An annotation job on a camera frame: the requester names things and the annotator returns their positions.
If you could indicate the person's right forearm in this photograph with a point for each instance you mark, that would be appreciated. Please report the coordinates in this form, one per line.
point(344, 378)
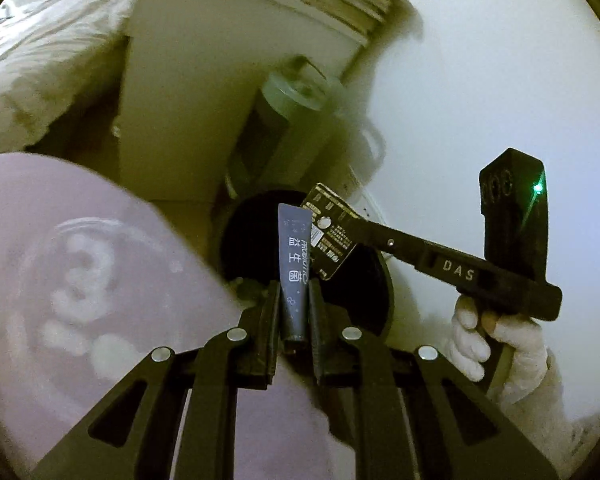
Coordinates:
point(570, 425)

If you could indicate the black printed card packet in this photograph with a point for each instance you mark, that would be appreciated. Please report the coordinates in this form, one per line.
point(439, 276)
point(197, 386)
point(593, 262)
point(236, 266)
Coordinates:
point(330, 230)

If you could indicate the person's right hand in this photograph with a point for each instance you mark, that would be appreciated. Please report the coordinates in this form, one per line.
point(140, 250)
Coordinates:
point(520, 355)

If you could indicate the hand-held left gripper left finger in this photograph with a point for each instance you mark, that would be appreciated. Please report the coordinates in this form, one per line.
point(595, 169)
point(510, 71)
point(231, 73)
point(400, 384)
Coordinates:
point(267, 325)

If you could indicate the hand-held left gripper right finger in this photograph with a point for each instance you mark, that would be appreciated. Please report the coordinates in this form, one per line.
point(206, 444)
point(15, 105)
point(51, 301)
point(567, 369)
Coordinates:
point(316, 325)

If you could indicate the pink round table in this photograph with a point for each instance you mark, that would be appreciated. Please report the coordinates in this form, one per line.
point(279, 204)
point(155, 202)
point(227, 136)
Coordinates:
point(10, 200)

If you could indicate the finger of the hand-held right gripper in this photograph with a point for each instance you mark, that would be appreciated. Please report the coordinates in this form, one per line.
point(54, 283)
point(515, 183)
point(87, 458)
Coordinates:
point(390, 242)

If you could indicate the white bedside cabinet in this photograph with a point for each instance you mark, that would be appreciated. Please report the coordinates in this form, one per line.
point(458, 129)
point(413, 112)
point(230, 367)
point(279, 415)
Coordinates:
point(180, 85)

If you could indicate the black round trash bin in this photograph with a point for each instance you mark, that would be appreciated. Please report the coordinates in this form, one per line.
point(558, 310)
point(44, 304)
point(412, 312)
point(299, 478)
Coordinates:
point(250, 245)

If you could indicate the round metal cabinet knob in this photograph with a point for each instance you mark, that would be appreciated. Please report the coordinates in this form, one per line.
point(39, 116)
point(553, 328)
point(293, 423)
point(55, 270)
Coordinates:
point(116, 131)

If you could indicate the beige bed blanket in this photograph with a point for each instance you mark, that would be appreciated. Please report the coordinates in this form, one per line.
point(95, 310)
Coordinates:
point(45, 60)

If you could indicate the grey sachet stick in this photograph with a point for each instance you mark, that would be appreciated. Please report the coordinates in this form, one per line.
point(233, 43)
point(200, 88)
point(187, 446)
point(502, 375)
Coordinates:
point(294, 270)

